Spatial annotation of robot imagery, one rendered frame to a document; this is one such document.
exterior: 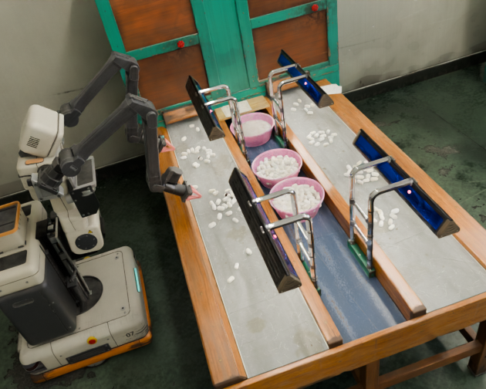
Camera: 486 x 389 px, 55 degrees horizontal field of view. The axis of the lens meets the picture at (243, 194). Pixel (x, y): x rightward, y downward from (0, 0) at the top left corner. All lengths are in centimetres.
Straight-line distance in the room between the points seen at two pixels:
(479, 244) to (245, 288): 94
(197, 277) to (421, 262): 91
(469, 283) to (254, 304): 81
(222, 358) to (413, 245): 90
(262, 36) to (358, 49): 147
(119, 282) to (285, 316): 124
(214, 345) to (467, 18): 383
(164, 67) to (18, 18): 115
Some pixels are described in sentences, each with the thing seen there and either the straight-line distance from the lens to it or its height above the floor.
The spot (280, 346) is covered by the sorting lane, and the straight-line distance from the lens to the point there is 175.
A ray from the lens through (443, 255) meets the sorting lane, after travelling 203.
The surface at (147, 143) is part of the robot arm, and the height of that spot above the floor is 121.
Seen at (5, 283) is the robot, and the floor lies 77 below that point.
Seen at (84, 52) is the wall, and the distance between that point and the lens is 366.
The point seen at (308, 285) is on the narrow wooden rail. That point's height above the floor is 76.
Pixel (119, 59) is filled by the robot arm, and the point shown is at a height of 144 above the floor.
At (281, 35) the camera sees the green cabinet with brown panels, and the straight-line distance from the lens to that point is 301.
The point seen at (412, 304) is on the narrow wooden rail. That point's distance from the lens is 183.
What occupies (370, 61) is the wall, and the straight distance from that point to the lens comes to 438.
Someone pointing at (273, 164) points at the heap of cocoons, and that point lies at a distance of 250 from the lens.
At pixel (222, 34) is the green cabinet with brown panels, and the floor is 122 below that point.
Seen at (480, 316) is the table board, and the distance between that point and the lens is 202.
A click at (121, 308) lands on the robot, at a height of 28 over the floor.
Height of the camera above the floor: 223
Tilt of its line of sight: 39 degrees down
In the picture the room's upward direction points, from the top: 12 degrees counter-clockwise
